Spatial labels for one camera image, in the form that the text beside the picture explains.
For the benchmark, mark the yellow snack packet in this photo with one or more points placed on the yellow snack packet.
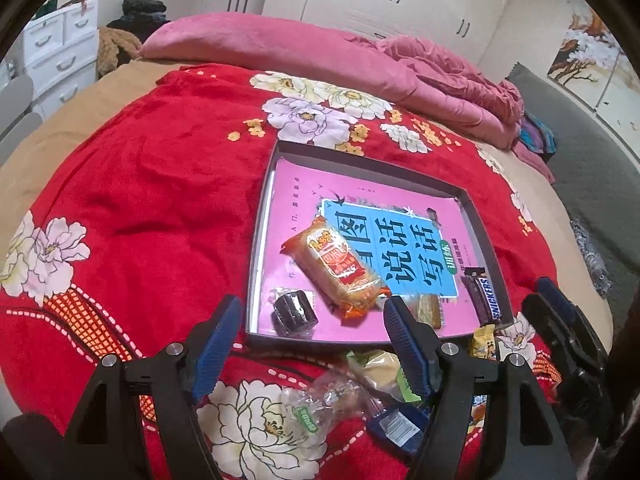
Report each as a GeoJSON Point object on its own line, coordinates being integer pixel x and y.
{"type": "Point", "coordinates": [482, 345]}

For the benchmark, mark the blue snack packet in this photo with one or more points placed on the blue snack packet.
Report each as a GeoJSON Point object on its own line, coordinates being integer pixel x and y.
{"type": "Point", "coordinates": [397, 425]}

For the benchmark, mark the green edged pastry packet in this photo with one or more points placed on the green edged pastry packet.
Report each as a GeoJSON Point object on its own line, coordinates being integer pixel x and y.
{"type": "Point", "coordinates": [377, 367]}

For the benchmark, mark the clear crinkled snack packet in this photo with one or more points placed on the clear crinkled snack packet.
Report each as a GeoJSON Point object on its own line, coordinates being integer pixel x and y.
{"type": "Point", "coordinates": [320, 400]}

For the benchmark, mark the orange snack packet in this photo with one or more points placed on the orange snack packet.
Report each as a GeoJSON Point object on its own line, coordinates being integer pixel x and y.
{"type": "Point", "coordinates": [335, 265]}

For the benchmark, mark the grey chair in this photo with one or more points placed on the grey chair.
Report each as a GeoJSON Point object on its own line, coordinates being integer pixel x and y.
{"type": "Point", "coordinates": [17, 110]}

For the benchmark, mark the grey patterned pillow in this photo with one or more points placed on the grey patterned pillow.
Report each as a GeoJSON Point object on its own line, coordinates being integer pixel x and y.
{"type": "Point", "coordinates": [592, 260]}

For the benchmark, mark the dark shallow box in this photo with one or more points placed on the dark shallow box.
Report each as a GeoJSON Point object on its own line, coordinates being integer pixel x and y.
{"type": "Point", "coordinates": [257, 260]}

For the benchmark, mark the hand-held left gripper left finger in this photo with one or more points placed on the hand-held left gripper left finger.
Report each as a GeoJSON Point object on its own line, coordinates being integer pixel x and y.
{"type": "Point", "coordinates": [215, 350]}

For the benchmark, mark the pink folded quilt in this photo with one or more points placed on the pink folded quilt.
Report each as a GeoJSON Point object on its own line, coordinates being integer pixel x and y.
{"type": "Point", "coordinates": [240, 42]}

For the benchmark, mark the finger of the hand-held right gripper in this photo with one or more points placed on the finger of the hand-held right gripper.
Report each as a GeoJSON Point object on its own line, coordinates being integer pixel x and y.
{"type": "Point", "coordinates": [550, 322]}
{"type": "Point", "coordinates": [552, 292]}

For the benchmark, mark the grey padded headboard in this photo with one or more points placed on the grey padded headboard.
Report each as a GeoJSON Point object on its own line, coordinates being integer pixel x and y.
{"type": "Point", "coordinates": [575, 150]}

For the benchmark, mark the beige pastry packet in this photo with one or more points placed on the beige pastry packet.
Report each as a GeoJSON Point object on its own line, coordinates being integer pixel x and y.
{"type": "Point", "coordinates": [427, 310]}

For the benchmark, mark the white wardrobe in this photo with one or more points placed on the white wardrobe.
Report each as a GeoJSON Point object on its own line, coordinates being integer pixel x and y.
{"type": "Point", "coordinates": [375, 0]}

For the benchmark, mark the dark clothes pile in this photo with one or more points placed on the dark clothes pile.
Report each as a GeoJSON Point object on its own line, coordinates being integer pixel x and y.
{"type": "Point", "coordinates": [140, 10]}

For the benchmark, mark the pink book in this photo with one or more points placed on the pink book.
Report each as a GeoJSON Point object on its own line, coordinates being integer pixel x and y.
{"type": "Point", "coordinates": [300, 195]}

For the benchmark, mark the white drawer cabinet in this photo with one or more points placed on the white drawer cabinet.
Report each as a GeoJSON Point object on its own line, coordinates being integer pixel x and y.
{"type": "Point", "coordinates": [55, 45]}

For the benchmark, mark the black round cake packet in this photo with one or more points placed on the black round cake packet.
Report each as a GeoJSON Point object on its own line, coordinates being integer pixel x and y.
{"type": "Point", "coordinates": [292, 312]}

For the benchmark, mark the brown chocolate bar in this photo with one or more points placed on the brown chocolate bar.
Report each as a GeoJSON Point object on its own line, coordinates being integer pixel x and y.
{"type": "Point", "coordinates": [482, 295]}

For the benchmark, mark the pink crumpled duvet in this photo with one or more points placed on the pink crumpled duvet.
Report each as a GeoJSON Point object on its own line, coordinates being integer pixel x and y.
{"type": "Point", "coordinates": [450, 75]}

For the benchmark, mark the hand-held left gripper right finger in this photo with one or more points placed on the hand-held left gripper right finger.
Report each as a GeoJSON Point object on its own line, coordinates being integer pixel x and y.
{"type": "Point", "coordinates": [407, 345]}

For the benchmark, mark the red floral blanket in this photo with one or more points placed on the red floral blanket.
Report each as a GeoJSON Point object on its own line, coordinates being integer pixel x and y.
{"type": "Point", "coordinates": [150, 185]}

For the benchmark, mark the purple teal cloth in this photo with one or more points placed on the purple teal cloth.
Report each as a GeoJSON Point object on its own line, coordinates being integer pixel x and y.
{"type": "Point", "coordinates": [537, 135]}

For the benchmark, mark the brown fluffy cloth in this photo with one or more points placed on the brown fluffy cloth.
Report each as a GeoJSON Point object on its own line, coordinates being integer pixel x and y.
{"type": "Point", "coordinates": [120, 50]}

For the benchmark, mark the floral wall painting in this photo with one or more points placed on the floral wall painting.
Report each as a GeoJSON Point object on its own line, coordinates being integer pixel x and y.
{"type": "Point", "coordinates": [590, 55]}

